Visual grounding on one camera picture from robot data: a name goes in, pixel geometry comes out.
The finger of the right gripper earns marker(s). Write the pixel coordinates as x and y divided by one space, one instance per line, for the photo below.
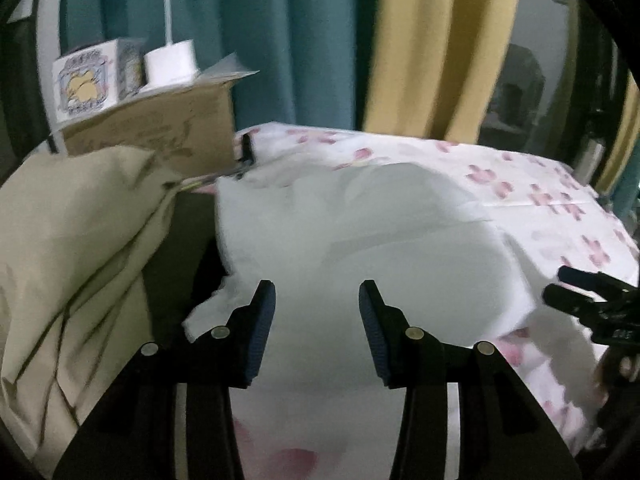
572 303
600 283

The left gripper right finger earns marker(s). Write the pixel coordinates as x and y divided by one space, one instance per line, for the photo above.
504 432

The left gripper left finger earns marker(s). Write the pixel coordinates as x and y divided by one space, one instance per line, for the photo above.
172 397

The white garment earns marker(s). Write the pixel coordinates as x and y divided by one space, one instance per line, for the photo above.
450 262

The right hand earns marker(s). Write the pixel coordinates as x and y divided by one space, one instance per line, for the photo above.
617 365

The floral pink white bedsheet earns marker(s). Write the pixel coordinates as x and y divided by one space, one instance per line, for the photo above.
352 433

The steel thermos cup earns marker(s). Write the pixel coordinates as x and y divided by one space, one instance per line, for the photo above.
588 160

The yellow curtain right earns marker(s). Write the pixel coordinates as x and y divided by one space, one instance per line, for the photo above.
626 138

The yellow curtain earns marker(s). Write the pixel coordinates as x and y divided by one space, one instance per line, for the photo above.
626 138
434 66

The beige cloth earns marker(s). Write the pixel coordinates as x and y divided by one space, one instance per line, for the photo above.
76 233

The yellow curtain left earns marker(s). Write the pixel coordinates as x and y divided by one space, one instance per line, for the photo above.
434 66

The cardboard box left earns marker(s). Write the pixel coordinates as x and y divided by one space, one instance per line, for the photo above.
189 125

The printed white carton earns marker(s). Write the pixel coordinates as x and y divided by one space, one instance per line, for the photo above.
95 78

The teal curtain left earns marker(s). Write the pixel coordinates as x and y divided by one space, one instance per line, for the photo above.
309 59

